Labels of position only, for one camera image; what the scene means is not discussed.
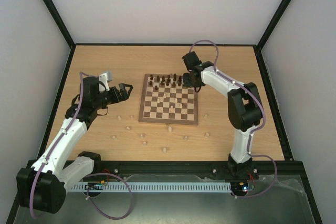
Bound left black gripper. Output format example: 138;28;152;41
94;83;133;110

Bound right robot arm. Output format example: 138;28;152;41
182;51;265;178

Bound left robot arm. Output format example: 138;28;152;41
16;72;133;214

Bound wooden chess board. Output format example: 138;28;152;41
139;73;198;126

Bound left circuit board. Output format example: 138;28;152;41
84;180;108;190

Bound circuit board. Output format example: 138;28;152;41
84;180;108;190
231;181;255;193

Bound right circuit board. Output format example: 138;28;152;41
231;181;255;193

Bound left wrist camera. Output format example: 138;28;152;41
98;71;112;92

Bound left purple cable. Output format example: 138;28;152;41
30;71;134;220

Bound grey slotted cable duct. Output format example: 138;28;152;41
72;181;232;193

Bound black aluminium frame rail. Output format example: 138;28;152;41
93;161;307;181

